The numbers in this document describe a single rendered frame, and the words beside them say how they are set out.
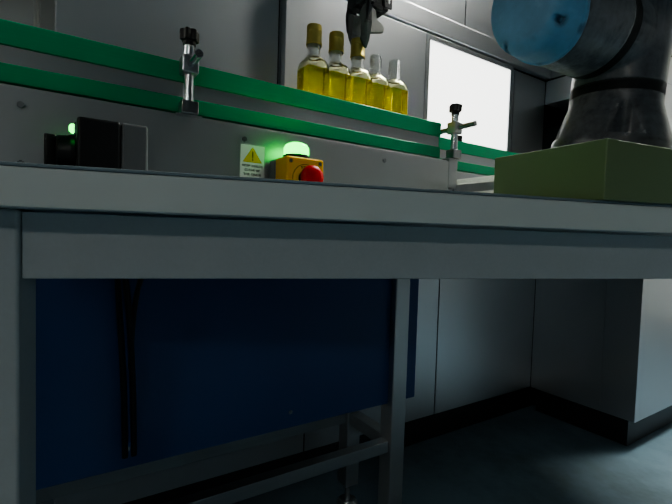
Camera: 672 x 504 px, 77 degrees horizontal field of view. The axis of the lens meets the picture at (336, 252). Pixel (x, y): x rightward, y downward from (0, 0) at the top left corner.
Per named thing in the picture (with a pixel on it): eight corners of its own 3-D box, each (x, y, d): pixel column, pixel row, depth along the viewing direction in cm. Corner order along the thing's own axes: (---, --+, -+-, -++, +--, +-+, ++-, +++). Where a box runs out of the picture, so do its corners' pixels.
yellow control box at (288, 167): (303, 205, 77) (304, 165, 77) (324, 204, 71) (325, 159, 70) (267, 203, 73) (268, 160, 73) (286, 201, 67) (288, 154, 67)
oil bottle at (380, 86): (374, 165, 108) (377, 81, 108) (388, 162, 104) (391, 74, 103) (356, 163, 105) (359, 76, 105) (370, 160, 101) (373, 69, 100)
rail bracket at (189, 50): (199, 121, 68) (200, 37, 67) (212, 111, 62) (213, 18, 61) (173, 117, 66) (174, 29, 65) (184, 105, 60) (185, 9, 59)
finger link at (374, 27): (388, 46, 98) (386, 8, 99) (368, 39, 95) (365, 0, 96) (380, 52, 101) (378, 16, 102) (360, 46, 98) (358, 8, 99)
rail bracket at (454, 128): (424, 165, 108) (426, 115, 108) (478, 155, 94) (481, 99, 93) (416, 163, 106) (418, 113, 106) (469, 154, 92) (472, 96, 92)
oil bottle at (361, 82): (357, 162, 105) (360, 75, 104) (370, 159, 100) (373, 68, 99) (338, 160, 102) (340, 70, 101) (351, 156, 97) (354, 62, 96)
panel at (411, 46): (502, 163, 155) (506, 69, 153) (509, 162, 152) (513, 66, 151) (278, 121, 106) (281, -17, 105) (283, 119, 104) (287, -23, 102)
